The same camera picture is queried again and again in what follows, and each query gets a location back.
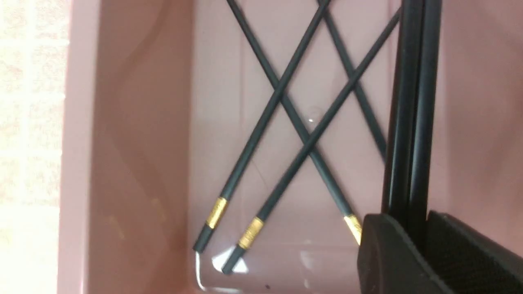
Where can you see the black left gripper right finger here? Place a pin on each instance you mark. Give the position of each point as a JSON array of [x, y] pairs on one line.
[[469, 262]]

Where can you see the black chopstick gold band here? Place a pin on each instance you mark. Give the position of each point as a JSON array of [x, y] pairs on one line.
[[334, 189], [278, 97], [252, 231]]

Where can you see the pink checkered tablecloth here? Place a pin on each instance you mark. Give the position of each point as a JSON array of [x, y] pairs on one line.
[[34, 49]]

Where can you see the pink plastic bin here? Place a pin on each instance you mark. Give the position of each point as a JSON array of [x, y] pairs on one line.
[[162, 96]]

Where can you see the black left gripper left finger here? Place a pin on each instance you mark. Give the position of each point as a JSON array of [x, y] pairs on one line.
[[390, 263]]

